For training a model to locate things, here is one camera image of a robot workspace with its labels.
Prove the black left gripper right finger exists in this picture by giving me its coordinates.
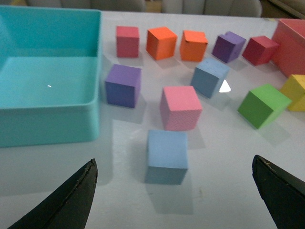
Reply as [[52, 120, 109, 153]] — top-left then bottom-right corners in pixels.
[[252, 155, 305, 229]]

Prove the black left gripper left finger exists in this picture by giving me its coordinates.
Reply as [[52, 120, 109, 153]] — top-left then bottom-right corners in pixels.
[[9, 159, 98, 229]]

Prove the light blue foam block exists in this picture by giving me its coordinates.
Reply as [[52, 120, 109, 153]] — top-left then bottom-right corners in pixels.
[[145, 130, 189, 185], [191, 58, 230, 98]]

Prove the green foam block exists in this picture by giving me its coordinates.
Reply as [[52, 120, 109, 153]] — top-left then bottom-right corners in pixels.
[[237, 84, 292, 129]]

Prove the yellow foam block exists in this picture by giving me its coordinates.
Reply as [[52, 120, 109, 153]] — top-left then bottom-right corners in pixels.
[[280, 74, 305, 112]]

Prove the pink foam block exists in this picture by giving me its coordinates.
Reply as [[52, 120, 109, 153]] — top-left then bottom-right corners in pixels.
[[160, 86, 203, 131]]

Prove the front purple foam block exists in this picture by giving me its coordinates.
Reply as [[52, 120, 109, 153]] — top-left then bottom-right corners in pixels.
[[105, 64, 142, 108]]

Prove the pink plastic bin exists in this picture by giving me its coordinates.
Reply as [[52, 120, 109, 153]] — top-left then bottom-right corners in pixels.
[[272, 19, 305, 77]]

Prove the right dark red foam block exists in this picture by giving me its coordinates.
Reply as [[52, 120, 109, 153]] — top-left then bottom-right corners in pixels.
[[242, 36, 280, 66]]

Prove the teal plastic bin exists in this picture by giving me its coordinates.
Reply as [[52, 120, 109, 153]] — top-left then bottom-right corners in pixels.
[[0, 5, 102, 147]]

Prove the notched purple foam block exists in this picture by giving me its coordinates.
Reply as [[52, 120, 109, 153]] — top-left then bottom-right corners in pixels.
[[212, 31, 246, 63]]

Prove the right orange foam block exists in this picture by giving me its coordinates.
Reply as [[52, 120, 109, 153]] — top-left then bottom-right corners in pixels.
[[179, 30, 208, 62]]

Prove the orange foam block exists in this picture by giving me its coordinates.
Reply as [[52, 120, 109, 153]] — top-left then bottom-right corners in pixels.
[[179, 30, 208, 62], [146, 27, 178, 61]]

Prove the left red foam block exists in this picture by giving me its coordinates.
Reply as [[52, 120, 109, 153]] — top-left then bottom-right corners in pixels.
[[116, 26, 140, 58]]

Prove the right grey chair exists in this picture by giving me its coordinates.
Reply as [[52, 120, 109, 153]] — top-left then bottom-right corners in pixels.
[[162, 0, 263, 18]]

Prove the grey chair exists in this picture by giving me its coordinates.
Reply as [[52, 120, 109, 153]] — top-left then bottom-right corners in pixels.
[[26, 0, 146, 12], [162, 0, 263, 18]]

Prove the left orange foam block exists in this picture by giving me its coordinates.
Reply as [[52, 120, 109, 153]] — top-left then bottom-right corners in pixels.
[[146, 27, 178, 61]]

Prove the left grey chair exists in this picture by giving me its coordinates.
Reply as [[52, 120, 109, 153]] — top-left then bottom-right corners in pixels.
[[26, 0, 146, 12]]

